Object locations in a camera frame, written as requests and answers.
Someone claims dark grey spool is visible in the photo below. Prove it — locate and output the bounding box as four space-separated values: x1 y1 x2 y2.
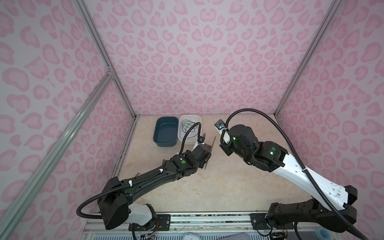
199 137 216 170

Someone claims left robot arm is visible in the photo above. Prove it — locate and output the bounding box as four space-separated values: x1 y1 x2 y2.
97 144 212 230

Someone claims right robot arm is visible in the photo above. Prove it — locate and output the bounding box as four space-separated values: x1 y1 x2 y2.
215 121 358 233

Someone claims dark teal plastic bin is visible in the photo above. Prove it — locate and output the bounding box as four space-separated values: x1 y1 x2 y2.
153 117 179 147

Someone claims blue tape roll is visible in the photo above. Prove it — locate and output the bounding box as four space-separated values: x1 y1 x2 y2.
316 228 331 240

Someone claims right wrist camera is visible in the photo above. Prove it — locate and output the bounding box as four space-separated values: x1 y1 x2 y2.
214 119 231 145

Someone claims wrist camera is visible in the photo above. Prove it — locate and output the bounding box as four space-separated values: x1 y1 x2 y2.
214 119 231 145
192 134 206 151

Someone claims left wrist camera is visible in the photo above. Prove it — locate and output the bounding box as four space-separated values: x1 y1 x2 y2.
192 134 206 151

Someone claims dark green cable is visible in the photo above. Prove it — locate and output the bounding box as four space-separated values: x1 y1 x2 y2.
181 119 201 140

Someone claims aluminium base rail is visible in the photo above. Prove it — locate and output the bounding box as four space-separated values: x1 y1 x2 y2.
81 212 344 240

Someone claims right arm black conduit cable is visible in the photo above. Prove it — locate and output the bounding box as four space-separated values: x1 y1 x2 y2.
220 108 370 240

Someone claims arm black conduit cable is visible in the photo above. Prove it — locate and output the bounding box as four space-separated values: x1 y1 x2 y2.
75 122 202 220
220 108 370 240

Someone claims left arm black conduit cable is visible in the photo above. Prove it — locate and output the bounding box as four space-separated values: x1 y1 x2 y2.
75 122 202 220

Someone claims diagonal aluminium frame bar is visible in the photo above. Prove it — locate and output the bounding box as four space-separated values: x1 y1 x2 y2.
1 72 114 240

